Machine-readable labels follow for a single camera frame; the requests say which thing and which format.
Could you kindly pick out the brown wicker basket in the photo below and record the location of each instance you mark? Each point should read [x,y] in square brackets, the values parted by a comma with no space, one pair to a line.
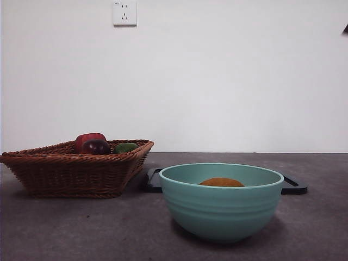
[73,176]

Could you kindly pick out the red apple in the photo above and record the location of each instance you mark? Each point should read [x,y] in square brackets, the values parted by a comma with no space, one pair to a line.
[89,137]

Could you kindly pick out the dark green rectangular tray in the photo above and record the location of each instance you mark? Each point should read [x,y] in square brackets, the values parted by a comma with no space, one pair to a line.
[295,188]

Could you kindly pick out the teal ceramic bowl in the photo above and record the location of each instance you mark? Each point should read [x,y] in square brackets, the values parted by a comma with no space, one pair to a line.
[220,212]

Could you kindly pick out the dark purple plum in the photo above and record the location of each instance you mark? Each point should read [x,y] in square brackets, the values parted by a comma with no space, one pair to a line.
[96,147]

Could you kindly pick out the white wall power socket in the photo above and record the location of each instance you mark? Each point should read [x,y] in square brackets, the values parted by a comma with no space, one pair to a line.
[124,13]

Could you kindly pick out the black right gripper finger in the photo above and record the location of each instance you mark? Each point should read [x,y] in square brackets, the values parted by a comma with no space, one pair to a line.
[346,30]

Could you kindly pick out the green avocado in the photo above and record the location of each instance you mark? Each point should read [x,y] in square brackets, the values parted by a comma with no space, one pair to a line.
[124,148]

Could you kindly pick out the brown kiwifruit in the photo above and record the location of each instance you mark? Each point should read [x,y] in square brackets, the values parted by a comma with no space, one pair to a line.
[221,182]

